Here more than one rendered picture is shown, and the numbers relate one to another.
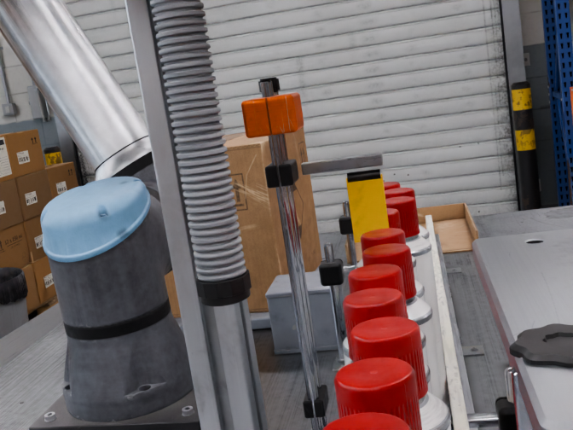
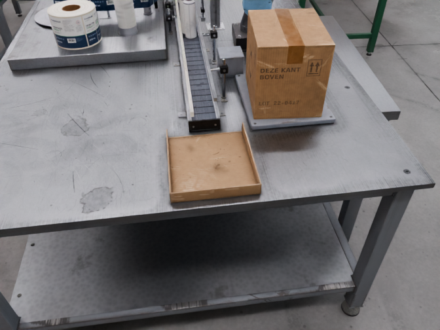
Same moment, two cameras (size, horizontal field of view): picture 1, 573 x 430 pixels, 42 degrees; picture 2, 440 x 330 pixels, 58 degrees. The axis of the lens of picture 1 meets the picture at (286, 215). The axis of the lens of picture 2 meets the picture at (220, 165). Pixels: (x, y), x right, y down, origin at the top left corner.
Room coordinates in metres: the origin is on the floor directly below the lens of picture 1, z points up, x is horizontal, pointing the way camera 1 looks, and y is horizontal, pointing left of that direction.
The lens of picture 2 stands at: (2.48, -0.51, 1.66)
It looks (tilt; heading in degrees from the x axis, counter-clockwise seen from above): 42 degrees down; 163
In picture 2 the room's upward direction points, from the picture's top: 1 degrees counter-clockwise
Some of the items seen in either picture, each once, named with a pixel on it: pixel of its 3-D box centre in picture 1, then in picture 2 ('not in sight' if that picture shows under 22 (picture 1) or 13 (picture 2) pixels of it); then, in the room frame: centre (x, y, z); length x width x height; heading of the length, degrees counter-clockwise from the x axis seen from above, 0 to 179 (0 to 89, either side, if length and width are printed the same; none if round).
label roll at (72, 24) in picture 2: not in sight; (75, 24); (0.64, -0.60, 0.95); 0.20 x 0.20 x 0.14
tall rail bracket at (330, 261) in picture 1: (352, 301); (209, 44); (0.94, -0.07, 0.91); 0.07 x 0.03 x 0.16; 80
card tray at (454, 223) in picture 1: (410, 230); (210, 159); (1.59, -0.26, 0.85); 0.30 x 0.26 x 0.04; 170
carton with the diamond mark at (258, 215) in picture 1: (230, 216); (284, 62); (1.32, 0.10, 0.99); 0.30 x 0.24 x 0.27; 165
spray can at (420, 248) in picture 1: (410, 306); not in sight; (0.67, -0.10, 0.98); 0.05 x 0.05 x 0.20
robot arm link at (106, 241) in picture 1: (107, 246); not in sight; (0.81, 0.20, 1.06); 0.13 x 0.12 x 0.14; 157
